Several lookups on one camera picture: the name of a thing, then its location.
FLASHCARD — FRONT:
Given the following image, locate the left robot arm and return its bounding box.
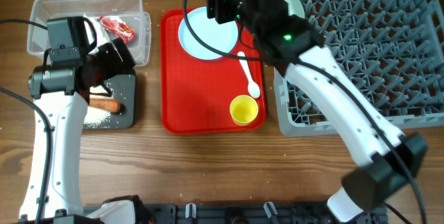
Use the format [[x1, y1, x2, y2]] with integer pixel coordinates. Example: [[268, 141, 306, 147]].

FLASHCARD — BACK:
[[19, 39, 135, 223]]

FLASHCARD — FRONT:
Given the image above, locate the orange carrot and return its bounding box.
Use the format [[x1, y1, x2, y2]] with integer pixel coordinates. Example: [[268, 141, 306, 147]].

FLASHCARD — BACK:
[[89, 98, 121, 113]]

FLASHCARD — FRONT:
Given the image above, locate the black waste tray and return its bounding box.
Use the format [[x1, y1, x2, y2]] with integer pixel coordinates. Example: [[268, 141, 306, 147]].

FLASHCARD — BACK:
[[91, 69, 137, 130]]

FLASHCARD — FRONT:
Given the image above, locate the white tissue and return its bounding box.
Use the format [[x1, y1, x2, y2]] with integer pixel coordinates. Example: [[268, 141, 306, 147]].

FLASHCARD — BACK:
[[83, 15, 110, 50]]

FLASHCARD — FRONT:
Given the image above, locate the light blue plate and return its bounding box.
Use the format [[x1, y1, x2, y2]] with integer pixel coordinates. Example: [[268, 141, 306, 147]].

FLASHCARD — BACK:
[[178, 7, 239, 60]]

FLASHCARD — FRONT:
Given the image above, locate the white plastic spoon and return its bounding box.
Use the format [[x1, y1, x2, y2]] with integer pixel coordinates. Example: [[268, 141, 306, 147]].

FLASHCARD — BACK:
[[239, 60, 261, 98]]

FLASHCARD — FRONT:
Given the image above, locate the light green bowl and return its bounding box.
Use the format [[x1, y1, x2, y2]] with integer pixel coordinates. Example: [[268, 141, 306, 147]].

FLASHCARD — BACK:
[[285, 0, 305, 19]]

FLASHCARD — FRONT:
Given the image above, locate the yellow plastic cup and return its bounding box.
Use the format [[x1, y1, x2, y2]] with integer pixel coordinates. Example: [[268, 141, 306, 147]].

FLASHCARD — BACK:
[[230, 95, 259, 126]]

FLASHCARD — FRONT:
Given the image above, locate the clear plastic bin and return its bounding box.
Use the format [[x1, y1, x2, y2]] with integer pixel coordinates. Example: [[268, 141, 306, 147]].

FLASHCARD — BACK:
[[30, 0, 151, 67]]

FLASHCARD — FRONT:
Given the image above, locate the red snack wrapper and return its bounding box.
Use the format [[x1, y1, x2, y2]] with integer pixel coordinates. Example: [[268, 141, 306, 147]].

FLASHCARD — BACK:
[[97, 16, 135, 44]]

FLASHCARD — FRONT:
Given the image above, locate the grey dishwasher rack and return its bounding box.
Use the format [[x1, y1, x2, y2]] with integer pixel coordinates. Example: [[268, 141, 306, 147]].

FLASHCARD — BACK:
[[266, 0, 444, 138]]

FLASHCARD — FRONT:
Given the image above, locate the red serving tray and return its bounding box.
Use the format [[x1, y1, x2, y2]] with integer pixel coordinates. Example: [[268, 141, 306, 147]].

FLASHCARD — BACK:
[[160, 9, 248, 135]]

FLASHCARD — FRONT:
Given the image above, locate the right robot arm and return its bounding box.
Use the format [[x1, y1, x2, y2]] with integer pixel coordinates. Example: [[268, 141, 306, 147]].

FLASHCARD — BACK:
[[206, 0, 427, 223]]

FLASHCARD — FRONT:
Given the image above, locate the white rice pile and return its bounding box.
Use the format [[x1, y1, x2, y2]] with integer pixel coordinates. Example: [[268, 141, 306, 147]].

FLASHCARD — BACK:
[[83, 86, 114, 130]]

